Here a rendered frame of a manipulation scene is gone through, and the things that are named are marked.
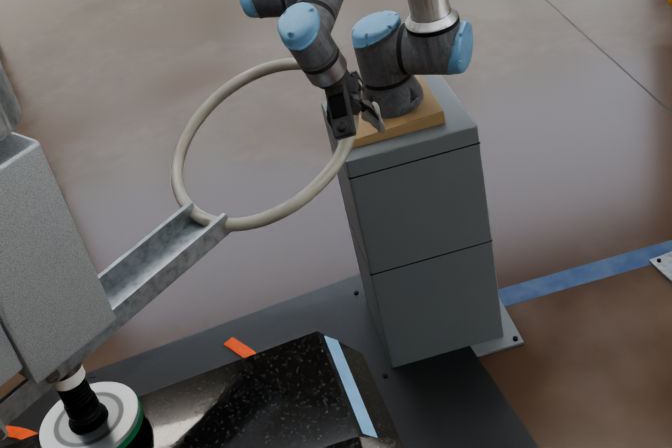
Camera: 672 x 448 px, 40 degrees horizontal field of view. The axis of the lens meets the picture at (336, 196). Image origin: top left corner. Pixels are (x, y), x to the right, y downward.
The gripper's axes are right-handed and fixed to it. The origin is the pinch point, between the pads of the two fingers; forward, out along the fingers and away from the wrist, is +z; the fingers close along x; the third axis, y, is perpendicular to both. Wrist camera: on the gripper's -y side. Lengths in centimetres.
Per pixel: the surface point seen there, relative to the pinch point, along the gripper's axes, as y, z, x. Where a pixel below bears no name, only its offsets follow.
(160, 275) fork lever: -38, -15, 38
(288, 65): 21.1, -8.0, 17.5
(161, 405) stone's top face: -57, 7, 49
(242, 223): -23.6, -7.9, 24.7
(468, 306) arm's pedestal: 15, 109, 9
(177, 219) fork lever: -20.4, -10.2, 40.5
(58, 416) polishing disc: -62, -5, 66
